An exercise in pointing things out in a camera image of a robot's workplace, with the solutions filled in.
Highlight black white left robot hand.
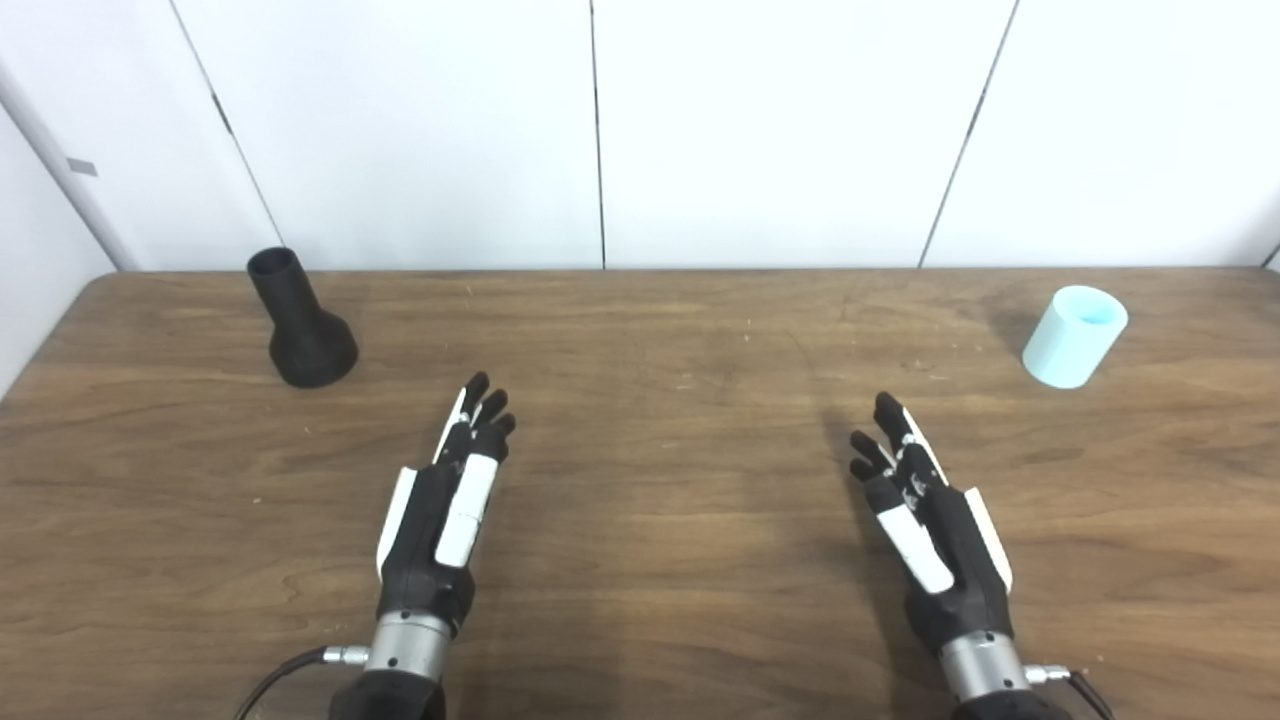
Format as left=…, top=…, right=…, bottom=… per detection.
left=376, top=372, right=518, bottom=637

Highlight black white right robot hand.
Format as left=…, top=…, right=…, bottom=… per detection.
left=849, top=391, right=1014, bottom=657

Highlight black flared nozzle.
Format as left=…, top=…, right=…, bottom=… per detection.
left=247, top=247, right=359, bottom=389

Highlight light blue cylinder cup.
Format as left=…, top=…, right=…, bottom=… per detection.
left=1021, top=285, right=1129, bottom=390

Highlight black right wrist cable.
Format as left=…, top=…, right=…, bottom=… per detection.
left=1022, top=664, right=1117, bottom=720

